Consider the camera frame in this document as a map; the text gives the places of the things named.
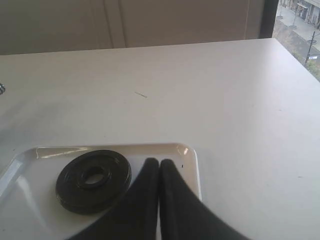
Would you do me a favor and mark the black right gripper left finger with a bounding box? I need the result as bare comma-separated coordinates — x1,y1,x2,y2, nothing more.
71,158,160,240

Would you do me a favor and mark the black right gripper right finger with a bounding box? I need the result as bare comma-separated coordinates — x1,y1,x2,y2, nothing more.
159,159,246,240

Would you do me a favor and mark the black weight plate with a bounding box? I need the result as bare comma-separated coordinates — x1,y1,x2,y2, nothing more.
55,150,132,215

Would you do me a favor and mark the chrome dumbbell bar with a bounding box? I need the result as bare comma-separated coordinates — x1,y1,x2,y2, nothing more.
0,83,6,95

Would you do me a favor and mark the white plastic tray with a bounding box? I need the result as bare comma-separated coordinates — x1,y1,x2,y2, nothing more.
0,143,202,240

